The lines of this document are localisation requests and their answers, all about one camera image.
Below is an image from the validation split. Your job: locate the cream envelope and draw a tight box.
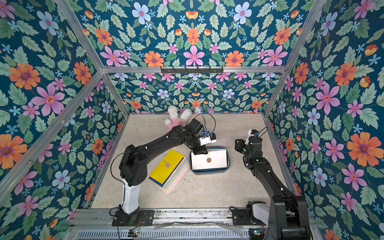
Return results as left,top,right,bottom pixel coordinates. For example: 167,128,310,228
190,148,229,172

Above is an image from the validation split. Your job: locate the yellow envelope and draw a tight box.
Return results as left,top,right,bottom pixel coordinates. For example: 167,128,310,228
149,150,186,181

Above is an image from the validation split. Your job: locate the navy blue envelope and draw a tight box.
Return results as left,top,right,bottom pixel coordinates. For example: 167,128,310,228
149,177,168,187

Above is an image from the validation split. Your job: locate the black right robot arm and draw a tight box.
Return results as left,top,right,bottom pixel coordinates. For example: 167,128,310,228
235,136,312,240

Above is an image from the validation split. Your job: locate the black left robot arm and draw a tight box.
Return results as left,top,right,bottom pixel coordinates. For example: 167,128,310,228
113,119,208,227

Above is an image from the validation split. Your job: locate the dark teal storage box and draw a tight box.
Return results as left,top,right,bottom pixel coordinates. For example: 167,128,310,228
188,145,231,176

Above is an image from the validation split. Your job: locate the blue cat desk lamp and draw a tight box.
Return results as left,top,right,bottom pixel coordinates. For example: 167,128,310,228
195,107,210,137

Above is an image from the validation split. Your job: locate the light green envelope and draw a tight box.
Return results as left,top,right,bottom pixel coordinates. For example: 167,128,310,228
161,160,189,195

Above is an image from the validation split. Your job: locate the white plush bunny toy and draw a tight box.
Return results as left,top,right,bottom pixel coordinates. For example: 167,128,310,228
164,106,193,131

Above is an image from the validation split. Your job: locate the pink envelope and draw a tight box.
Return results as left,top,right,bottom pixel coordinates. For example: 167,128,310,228
165,162,190,195

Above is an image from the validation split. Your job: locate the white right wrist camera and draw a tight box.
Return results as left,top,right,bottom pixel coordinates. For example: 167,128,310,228
245,130,259,145

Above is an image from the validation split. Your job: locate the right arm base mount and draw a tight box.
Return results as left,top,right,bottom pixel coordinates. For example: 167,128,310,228
229,201,270,226

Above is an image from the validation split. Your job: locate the black wall hook rail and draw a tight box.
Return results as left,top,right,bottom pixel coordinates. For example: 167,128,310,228
160,67,224,75

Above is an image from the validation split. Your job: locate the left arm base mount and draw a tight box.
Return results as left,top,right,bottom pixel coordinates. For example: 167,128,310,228
112,205,155,227

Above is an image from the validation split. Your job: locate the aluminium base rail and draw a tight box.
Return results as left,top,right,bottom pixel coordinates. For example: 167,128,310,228
64,208,271,240

